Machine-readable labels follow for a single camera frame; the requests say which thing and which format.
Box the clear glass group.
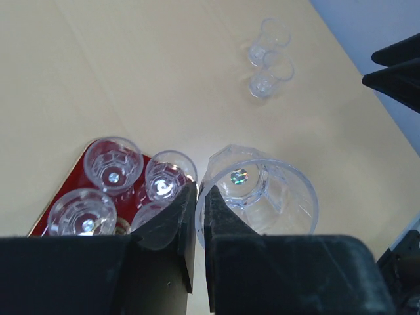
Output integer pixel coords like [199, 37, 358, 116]
[195, 144, 320, 245]
[248, 18, 291, 66]
[249, 51, 295, 98]

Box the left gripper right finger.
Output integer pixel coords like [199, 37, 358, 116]
[199, 188, 396, 314]

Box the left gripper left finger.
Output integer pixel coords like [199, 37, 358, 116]
[1, 184, 197, 314]

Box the clear glass right group back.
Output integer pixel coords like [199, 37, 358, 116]
[248, 18, 291, 66]

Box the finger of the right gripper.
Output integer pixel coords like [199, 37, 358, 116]
[371, 33, 420, 66]
[362, 60, 419, 113]

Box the red lacquer tray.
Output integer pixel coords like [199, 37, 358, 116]
[28, 139, 198, 238]

